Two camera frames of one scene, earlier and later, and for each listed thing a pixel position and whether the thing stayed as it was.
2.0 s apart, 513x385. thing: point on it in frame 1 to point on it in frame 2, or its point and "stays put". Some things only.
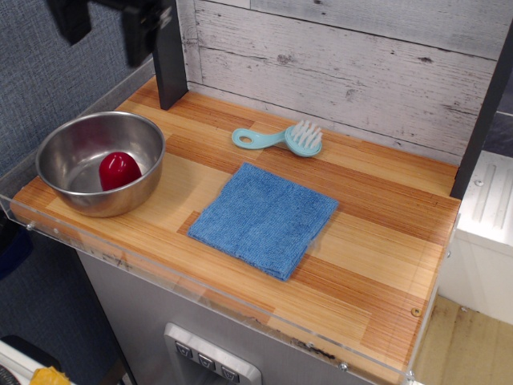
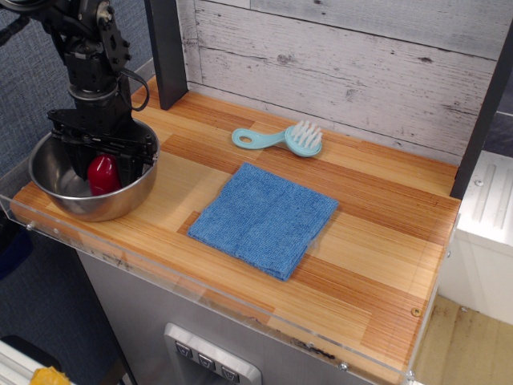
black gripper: (141, 25) to (102, 123)
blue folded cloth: (262, 221) stays put
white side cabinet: (478, 270) stays put
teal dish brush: (301, 139) stays put
